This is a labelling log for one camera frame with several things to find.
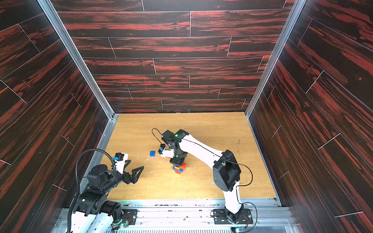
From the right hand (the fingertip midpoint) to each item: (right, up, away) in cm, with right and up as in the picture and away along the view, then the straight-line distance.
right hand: (181, 159), depth 85 cm
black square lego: (-14, +6, +16) cm, 23 cm away
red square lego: (-3, -9, +3) cm, 10 cm away
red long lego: (+1, -3, -5) cm, 6 cm away
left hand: (-23, 0, -11) cm, 25 cm away
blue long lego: (-1, -6, -1) cm, 6 cm away
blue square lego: (-20, +2, +11) cm, 23 cm away
